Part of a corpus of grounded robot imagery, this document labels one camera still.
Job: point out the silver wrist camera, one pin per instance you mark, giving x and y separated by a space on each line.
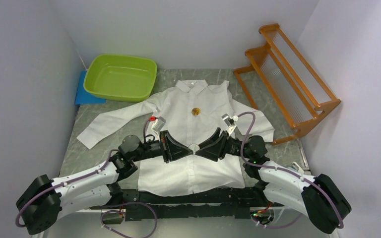
230 122
156 124

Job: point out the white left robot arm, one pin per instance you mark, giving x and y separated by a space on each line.
48 199

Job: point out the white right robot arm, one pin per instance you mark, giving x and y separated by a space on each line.
316 197

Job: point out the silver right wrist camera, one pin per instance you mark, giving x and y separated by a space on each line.
230 122

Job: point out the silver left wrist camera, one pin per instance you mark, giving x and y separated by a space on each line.
156 124

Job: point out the green plastic basin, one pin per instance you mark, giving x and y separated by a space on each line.
120 78

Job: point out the blue flat mat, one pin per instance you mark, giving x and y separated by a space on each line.
82 96

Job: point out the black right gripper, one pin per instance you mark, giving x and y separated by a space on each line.
217 150

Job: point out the white button-up shirt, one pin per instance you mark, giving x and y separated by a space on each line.
191 174

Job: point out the small light blue object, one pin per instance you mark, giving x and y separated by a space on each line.
295 166

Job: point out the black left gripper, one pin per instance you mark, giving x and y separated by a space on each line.
170 148

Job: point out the orange wooden rack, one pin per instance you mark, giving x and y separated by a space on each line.
301 95

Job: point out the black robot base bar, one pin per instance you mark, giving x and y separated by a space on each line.
239 203

